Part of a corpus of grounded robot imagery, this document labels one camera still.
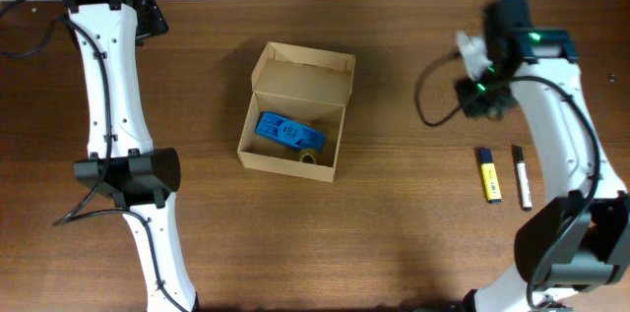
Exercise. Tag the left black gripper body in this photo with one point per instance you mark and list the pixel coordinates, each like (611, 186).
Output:
(153, 20)

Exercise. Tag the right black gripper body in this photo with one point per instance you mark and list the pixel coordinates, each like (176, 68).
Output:
(482, 96)

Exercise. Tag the yellow highlighter dark cap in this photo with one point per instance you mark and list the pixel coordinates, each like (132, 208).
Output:
(489, 176)

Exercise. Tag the blue plastic holder case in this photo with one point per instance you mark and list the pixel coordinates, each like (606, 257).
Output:
(289, 133)

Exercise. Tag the brown cardboard box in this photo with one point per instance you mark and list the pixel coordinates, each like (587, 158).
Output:
(310, 86)

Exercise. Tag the yellow clear tape roll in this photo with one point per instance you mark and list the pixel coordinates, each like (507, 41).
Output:
(308, 155)

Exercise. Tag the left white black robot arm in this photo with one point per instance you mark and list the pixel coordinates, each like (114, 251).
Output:
(127, 176)

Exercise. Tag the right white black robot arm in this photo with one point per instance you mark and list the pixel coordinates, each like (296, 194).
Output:
(579, 240)

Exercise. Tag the black cap whiteboard marker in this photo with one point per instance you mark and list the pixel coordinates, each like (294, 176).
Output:
(526, 199)

